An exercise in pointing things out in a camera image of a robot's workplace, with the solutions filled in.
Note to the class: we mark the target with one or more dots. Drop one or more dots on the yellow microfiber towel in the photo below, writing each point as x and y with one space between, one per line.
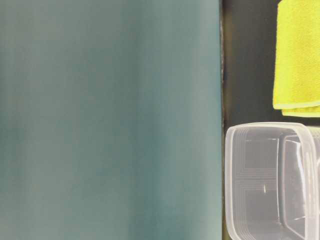
296 89

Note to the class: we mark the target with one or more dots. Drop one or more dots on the clear plastic container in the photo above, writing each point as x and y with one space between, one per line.
272 181

